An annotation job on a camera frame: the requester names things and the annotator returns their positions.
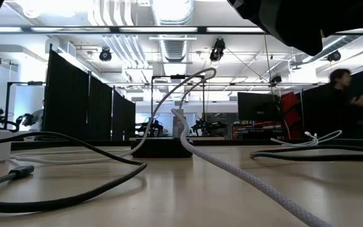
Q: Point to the cluttered background shelf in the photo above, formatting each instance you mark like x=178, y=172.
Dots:
x=254, y=130

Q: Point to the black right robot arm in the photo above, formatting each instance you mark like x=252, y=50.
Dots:
x=295, y=19

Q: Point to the black background robot arm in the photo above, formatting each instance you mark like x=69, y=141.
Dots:
x=206, y=126
x=151, y=127

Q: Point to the red storage rack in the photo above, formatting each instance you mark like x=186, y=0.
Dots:
x=290, y=110

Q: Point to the person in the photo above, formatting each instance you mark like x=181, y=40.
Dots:
x=38, y=118
x=339, y=104

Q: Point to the long black power strip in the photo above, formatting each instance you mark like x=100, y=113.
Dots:
x=156, y=151

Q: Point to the black monitor screen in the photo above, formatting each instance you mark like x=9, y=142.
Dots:
x=257, y=107

